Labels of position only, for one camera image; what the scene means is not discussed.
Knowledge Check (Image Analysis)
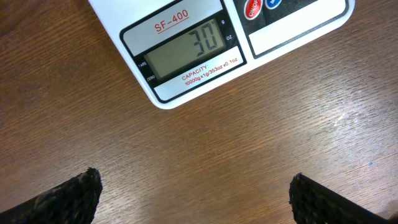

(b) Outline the white digital kitchen scale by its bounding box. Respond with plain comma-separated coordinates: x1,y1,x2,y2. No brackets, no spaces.
90,0,355,110

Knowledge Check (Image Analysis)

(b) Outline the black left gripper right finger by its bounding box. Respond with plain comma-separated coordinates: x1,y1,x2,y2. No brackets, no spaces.
289,173,389,224

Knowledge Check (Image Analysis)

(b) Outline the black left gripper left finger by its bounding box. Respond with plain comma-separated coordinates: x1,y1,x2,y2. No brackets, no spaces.
1,167,103,224

